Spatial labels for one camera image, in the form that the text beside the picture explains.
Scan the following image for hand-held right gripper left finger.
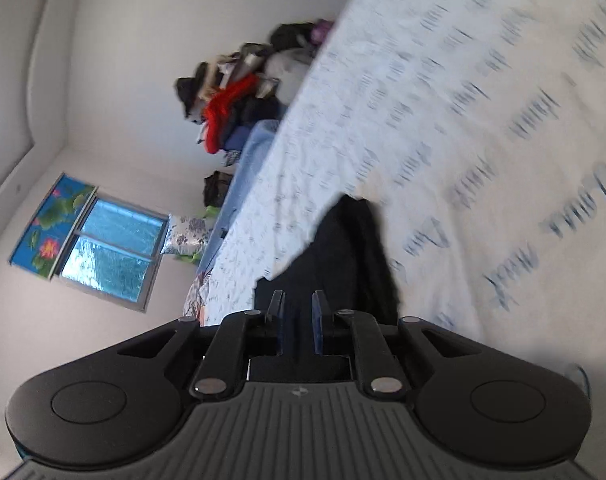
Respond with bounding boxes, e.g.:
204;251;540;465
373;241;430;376
108;289;287;403

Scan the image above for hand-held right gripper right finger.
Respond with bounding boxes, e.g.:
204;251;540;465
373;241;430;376
310;290;490;402

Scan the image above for black pants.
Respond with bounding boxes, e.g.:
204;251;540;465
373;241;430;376
247;194;404;385

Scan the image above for colourful patterned quilt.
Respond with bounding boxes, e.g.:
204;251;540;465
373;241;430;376
182;265;217;327

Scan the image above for floral pillow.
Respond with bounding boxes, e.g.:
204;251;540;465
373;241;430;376
161;213;215;257
175;204;220;267

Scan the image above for black bag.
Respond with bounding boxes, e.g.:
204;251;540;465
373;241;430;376
203;170;234;209

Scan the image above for light blue blanket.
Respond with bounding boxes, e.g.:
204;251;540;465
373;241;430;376
197;120;290;272

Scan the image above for red garment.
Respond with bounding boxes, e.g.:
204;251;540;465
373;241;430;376
204;73;260;155

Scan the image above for pile of clothes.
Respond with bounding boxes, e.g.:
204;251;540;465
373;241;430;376
176;19;336;157

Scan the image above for grey cloth bundle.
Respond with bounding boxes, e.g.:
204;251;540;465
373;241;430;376
264;48;314;107

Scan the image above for blue floral curtain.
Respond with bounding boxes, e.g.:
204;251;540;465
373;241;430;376
8;172;98;281

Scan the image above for white printed bed sheet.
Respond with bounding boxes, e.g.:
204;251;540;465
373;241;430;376
202;0;606;398

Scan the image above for purple cloth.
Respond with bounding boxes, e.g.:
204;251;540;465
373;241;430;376
311;19;336;43

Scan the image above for window with grey frame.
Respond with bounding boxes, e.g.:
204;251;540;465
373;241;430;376
57;194;170;314

